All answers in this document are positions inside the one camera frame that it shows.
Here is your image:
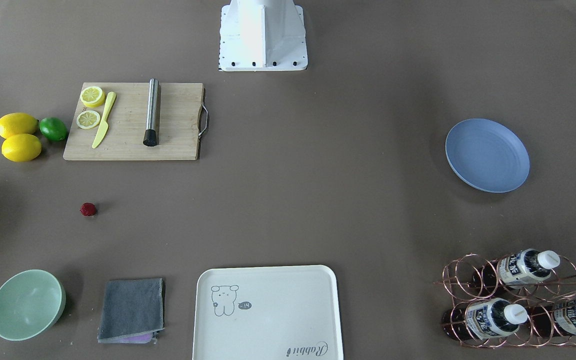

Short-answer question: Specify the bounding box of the blue plate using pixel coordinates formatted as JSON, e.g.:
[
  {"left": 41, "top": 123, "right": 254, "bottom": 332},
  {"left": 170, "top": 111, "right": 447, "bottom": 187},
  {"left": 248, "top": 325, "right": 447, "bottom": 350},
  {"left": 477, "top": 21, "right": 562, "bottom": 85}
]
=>
[{"left": 445, "top": 118, "right": 531, "bottom": 194}]

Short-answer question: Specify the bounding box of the red strawberry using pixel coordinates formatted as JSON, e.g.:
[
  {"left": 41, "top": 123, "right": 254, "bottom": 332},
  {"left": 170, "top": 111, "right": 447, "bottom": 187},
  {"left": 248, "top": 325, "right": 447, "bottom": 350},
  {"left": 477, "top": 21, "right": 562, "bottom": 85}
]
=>
[{"left": 79, "top": 202, "right": 98, "bottom": 217}]

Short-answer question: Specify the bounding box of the cream rabbit tray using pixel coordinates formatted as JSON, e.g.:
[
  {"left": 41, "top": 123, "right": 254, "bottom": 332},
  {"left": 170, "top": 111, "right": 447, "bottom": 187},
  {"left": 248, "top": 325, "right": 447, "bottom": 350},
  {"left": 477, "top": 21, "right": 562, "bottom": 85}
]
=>
[{"left": 192, "top": 264, "right": 345, "bottom": 360}]

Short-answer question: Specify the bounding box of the steel muddler black tip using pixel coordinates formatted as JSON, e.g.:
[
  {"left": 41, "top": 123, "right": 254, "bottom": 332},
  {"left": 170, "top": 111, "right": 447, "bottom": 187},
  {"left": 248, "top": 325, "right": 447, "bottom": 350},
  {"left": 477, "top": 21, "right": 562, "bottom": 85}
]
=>
[{"left": 142, "top": 78, "right": 161, "bottom": 147}]

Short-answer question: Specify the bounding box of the yellow plastic knife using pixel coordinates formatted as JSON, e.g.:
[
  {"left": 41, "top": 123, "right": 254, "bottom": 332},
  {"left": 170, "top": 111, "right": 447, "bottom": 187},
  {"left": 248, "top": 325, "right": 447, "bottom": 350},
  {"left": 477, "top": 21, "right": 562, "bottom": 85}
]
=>
[{"left": 91, "top": 91, "right": 117, "bottom": 149}]

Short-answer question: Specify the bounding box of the grey folded cloth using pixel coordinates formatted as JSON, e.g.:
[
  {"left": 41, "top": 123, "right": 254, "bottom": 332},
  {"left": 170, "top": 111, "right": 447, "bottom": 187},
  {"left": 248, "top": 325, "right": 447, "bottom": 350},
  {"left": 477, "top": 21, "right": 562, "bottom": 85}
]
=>
[{"left": 97, "top": 277, "right": 165, "bottom": 344}]

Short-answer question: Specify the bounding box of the lemon slice thin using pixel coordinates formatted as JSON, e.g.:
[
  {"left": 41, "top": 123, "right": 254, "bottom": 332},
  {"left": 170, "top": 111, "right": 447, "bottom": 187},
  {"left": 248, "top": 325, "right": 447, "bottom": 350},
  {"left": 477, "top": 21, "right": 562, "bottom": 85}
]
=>
[{"left": 75, "top": 110, "right": 101, "bottom": 130}]

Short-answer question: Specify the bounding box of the lemon half thick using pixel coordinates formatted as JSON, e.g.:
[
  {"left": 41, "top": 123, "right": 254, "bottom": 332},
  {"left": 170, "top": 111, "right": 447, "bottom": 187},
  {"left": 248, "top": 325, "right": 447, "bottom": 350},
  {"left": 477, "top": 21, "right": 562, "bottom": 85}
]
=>
[{"left": 79, "top": 86, "right": 106, "bottom": 109}]

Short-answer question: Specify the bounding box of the tea bottle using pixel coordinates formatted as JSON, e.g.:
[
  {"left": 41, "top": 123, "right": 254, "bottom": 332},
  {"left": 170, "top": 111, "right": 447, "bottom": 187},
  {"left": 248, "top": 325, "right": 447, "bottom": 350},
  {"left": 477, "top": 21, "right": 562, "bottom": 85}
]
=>
[
  {"left": 469, "top": 248, "right": 562, "bottom": 296},
  {"left": 530, "top": 299, "right": 576, "bottom": 338},
  {"left": 440, "top": 297, "right": 529, "bottom": 342}
]

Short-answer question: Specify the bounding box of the green lime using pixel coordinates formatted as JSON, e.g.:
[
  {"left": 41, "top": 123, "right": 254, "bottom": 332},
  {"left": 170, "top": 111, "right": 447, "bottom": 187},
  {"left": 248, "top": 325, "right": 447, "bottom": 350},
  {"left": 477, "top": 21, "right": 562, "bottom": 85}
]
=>
[{"left": 38, "top": 117, "right": 69, "bottom": 142}]

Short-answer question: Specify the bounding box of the tea bottle top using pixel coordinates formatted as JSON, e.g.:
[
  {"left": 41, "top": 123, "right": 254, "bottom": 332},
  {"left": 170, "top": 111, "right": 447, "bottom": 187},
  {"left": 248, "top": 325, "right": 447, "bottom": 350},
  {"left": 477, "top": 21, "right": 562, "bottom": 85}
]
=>
[{"left": 469, "top": 248, "right": 562, "bottom": 296}]

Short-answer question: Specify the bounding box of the yellow lemon lower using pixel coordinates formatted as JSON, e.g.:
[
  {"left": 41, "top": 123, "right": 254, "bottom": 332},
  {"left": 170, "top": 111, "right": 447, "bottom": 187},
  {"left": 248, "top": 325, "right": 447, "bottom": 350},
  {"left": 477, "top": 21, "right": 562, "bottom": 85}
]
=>
[{"left": 1, "top": 133, "right": 42, "bottom": 162}]

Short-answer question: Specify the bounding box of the yellow lemon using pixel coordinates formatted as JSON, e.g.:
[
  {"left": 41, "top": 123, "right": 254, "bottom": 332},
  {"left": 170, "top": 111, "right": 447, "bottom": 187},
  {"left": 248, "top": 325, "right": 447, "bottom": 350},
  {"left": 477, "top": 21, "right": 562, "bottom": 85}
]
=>
[
  {"left": 0, "top": 112, "right": 39, "bottom": 139},
  {"left": 1, "top": 133, "right": 42, "bottom": 162}
]

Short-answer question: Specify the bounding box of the yellow lemon upper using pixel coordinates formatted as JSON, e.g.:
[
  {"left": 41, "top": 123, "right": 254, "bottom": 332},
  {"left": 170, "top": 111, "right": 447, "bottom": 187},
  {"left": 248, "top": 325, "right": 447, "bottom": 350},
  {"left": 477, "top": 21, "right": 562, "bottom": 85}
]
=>
[{"left": 0, "top": 112, "right": 39, "bottom": 139}]

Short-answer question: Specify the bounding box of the green bowl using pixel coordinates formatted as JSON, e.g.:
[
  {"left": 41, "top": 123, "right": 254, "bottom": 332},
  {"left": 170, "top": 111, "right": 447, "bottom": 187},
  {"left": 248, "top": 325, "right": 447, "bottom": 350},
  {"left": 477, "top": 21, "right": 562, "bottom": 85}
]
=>
[{"left": 0, "top": 269, "right": 66, "bottom": 341}]

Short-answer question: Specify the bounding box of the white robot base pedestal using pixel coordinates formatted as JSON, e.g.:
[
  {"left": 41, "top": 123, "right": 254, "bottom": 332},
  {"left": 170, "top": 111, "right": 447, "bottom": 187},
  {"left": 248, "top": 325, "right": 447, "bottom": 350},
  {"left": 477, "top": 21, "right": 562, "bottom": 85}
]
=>
[{"left": 218, "top": 0, "right": 309, "bottom": 72}]

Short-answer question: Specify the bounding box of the copper wire bottle rack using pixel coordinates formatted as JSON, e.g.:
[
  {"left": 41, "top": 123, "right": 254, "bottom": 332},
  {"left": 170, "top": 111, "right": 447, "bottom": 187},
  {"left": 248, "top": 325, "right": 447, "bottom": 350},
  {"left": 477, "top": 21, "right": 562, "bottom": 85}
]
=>
[{"left": 438, "top": 253, "right": 576, "bottom": 349}]

